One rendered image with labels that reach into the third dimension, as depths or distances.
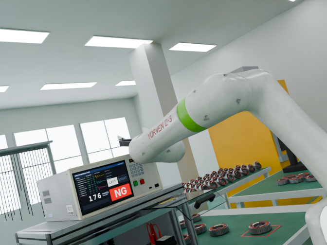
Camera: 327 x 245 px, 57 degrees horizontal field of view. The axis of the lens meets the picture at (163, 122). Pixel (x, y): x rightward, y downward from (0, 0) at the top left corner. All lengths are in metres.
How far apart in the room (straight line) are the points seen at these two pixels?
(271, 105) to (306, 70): 5.47
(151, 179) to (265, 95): 0.77
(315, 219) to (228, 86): 0.35
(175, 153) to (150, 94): 4.30
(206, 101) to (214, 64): 6.62
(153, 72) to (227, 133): 1.68
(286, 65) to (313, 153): 5.68
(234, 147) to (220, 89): 4.24
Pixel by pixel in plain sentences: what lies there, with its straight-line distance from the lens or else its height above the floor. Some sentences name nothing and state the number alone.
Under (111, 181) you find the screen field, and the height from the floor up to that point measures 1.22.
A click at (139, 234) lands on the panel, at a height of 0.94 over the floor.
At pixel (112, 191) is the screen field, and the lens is 1.32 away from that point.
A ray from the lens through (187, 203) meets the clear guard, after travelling 1.25.
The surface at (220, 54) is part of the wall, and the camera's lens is 7.29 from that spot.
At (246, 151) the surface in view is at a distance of 4.87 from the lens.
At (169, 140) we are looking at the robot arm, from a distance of 0.94.
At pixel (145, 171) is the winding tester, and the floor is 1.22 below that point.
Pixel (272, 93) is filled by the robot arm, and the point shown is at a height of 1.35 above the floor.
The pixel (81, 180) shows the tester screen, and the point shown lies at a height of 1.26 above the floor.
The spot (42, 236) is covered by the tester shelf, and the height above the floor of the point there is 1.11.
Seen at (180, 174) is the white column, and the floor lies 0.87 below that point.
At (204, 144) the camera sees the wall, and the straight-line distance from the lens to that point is 7.78.
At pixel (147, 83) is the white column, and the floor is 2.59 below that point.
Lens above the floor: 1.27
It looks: 6 degrees up
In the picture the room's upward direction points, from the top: 16 degrees counter-clockwise
